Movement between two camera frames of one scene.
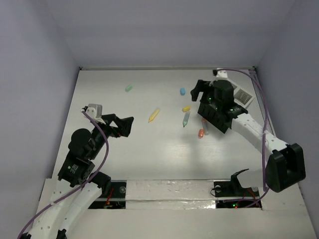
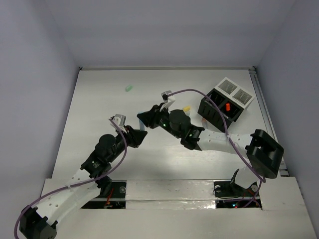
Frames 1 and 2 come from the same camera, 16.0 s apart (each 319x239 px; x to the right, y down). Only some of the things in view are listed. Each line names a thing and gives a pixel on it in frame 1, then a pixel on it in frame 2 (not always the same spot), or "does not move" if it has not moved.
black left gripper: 109,123 to 130,136
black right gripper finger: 201,86 to 148,118
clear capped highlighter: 205,127 does not move
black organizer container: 220,118 does not move
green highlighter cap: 129,88 does not move
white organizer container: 242,97 does not move
